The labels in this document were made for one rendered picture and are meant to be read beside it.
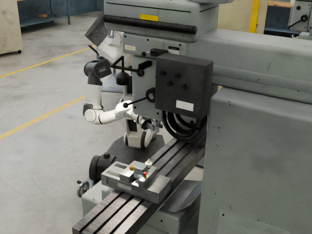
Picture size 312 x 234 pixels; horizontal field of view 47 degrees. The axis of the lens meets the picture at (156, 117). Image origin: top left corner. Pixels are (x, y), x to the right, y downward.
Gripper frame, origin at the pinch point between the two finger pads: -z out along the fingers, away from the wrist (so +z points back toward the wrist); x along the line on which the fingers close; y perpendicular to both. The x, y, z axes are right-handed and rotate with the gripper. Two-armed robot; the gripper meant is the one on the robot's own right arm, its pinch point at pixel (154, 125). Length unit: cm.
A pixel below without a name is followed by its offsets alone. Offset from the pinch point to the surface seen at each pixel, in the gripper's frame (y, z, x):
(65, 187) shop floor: 125, 137, -3
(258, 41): -53, -46, 16
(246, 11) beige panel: -36, 80, 153
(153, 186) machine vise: 24.6, -16.6, -11.5
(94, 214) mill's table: 32, -11, -43
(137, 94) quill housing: -19.9, 0.4, -11.1
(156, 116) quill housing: -11.0, -9.9, -6.4
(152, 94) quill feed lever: -23.6, -10.4, -9.8
